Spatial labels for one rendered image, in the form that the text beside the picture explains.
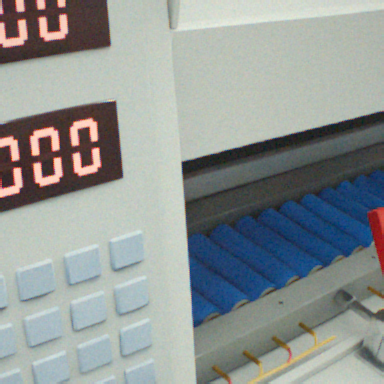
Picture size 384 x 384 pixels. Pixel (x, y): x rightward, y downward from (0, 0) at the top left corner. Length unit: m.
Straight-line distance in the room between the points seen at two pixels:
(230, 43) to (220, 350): 0.17
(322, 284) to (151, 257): 0.20
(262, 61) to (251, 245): 0.21
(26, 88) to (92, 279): 0.06
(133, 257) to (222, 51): 0.07
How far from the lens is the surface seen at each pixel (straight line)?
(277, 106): 0.26
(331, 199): 0.51
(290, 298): 0.39
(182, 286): 0.23
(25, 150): 0.18
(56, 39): 0.19
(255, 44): 0.24
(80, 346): 0.20
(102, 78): 0.19
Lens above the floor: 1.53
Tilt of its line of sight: 17 degrees down
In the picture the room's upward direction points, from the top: 5 degrees counter-clockwise
